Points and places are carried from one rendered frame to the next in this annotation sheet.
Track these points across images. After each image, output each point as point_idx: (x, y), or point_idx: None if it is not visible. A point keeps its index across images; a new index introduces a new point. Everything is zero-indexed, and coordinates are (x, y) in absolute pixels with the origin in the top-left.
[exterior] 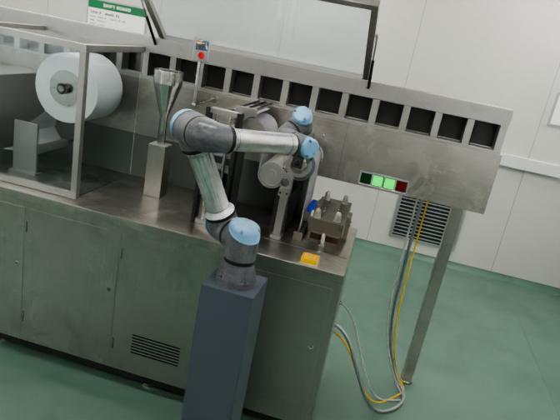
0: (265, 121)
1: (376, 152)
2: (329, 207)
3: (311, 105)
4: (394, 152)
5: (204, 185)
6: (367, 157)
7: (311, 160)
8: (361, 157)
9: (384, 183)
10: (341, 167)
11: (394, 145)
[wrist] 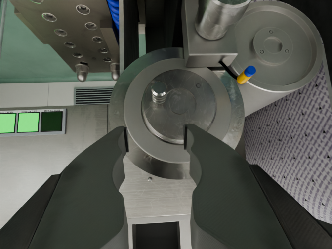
0: (326, 221)
1: (42, 176)
2: (90, 39)
3: (188, 231)
4: (5, 186)
5: None
6: (56, 162)
7: (50, 180)
8: (69, 158)
9: (13, 120)
10: (103, 129)
11: (7, 199)
